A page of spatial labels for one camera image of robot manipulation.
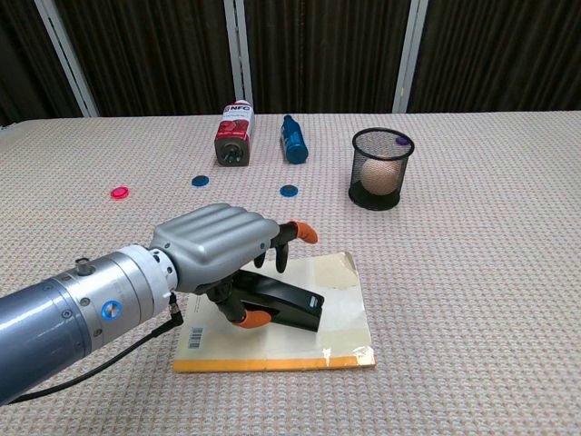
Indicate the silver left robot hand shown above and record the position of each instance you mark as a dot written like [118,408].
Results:
[213,245]

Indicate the black stapler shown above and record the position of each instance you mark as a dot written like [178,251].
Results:
[290,300]

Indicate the cream book with yellow edge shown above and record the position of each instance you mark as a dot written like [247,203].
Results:
[336,318]

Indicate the blue plastic disc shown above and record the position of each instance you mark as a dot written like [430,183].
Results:
[288,191]
[199,181]

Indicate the pink plastic disc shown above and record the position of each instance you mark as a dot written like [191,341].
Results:
[120,192]

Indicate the red NFC juice bottle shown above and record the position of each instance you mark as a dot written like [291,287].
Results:
[233,131]

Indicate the blue spray bottle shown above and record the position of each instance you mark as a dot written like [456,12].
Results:
[294,143]

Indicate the black mesh pen cup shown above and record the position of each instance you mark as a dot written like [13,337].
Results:
[374,201]

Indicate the beige egg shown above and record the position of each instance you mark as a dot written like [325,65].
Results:
[379,177]

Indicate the purple plastic disc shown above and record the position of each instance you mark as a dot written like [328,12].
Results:
[400,139]

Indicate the dark pleated partition curtain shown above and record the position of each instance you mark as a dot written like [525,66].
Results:
[340,54]

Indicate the beige woven tablecloth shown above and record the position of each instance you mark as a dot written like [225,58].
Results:
[454,295]

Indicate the white partition post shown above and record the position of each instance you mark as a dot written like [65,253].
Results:
[241,54]
[410,54]
[66,54]

